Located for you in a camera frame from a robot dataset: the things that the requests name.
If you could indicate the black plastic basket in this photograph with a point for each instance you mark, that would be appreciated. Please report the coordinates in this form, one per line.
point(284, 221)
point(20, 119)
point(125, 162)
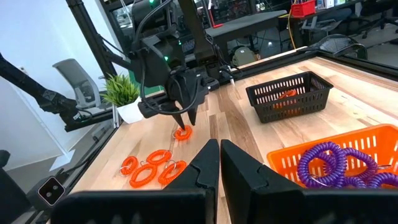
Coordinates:
point(273, 118)

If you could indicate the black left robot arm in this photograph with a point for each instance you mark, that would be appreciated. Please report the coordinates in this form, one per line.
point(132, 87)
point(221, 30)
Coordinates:
point(155, 62)

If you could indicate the black office chair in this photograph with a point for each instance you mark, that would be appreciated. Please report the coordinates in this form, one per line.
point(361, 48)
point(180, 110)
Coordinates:
point(382, 12)

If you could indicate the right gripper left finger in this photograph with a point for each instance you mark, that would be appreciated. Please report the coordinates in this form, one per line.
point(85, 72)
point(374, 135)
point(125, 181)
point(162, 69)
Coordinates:
point(140, 208)

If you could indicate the grey desk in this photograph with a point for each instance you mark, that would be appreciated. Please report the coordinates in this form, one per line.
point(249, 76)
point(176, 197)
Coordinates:
point(245, 23)

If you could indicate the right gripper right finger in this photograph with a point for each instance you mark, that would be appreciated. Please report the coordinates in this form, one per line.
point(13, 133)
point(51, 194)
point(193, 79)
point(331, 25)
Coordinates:
point(280, 208)

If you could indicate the red plastic crate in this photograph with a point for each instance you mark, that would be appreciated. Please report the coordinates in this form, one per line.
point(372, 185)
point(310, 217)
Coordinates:
point(303, 9)

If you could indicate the silver aluminium bracket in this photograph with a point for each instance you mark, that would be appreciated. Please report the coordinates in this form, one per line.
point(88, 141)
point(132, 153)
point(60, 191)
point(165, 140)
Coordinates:
point(116, 116)

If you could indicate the orange plastic basket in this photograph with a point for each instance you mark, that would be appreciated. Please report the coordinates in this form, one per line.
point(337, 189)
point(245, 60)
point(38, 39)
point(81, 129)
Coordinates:
point(286, 151)

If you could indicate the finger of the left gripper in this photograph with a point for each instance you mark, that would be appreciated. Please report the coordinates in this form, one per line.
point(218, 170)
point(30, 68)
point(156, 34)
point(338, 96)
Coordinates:
point(192, 115)
point(180, 119)

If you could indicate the grey office chair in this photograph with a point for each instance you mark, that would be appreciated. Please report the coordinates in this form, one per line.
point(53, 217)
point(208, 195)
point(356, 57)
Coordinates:
point(73, 74)

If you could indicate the khaki backpack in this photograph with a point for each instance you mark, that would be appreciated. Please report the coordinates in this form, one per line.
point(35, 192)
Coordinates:
point(244, 57)

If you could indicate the green plant in white pot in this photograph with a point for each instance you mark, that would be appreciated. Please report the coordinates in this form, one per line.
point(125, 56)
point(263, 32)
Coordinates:
point(132, 113)

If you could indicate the white square table camera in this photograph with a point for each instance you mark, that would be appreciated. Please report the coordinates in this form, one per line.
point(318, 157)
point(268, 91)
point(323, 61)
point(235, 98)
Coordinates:
point(51, 190)

